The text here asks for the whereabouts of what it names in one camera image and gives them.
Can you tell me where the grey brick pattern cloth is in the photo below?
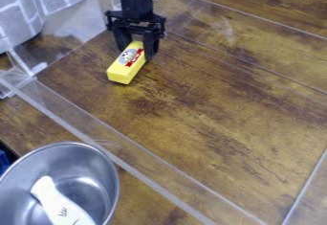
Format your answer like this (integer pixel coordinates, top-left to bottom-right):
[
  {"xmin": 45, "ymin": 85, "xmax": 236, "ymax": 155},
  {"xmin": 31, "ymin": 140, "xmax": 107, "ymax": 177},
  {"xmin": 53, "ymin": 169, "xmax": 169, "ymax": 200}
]
[{"xmin": 0, "ymin": 0, "xmax": 81, "ymax": 55}]

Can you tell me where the clear acrylic barrier wall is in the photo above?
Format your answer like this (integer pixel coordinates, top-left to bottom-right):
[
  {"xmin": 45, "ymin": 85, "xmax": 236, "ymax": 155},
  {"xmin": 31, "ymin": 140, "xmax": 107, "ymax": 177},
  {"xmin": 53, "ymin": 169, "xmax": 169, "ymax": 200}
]
[{"xmin": 0, "ymin": 0, "xmax": 327, "ymax": 225}]

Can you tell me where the yellow butter block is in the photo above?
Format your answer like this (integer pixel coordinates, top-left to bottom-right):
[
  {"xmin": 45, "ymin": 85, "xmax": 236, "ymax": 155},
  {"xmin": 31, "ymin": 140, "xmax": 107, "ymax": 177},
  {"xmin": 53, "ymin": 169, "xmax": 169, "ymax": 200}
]
[{"xmin": 105, "ymin": 41, "xmax": 145, "ymax": 84}]

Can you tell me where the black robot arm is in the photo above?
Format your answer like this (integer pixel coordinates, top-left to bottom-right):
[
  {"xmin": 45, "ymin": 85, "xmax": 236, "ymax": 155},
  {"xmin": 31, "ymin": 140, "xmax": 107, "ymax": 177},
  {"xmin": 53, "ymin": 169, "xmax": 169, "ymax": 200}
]
[{"xmin": 103, "ymin": 0, "xmax": 165, "ymax": 59}]

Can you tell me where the silver metal bowl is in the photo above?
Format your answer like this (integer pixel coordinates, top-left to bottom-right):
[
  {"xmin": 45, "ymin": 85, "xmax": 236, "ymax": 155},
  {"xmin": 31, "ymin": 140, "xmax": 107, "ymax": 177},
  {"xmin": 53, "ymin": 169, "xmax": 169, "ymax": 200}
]
[{"xmin": 0, "ymin": 142, "xmax": 119, "ymax": 225}]

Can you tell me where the white toy fish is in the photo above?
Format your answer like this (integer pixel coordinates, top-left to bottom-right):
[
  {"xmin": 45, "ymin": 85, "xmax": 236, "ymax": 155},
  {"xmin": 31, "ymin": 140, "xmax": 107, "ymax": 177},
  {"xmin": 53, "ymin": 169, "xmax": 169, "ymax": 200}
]
[{"xmin": 30, "ymin": 176, "xmax": 95, "ymax": 225}]

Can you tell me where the blue object at edge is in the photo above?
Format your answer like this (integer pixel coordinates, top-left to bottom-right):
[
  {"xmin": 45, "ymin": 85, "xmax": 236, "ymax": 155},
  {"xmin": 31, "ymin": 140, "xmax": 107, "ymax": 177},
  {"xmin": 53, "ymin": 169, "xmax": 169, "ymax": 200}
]
[{"xmin": 0, "ymin": 149, "xmax": 10, "ymax": 175}]

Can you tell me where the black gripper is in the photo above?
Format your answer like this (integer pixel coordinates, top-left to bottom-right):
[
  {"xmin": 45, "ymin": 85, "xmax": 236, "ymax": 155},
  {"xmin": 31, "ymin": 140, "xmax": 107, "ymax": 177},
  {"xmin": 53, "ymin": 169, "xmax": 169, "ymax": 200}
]
[{"xmin": 103, "ymin": 0, "xmax": 165, "ymax": 60}]

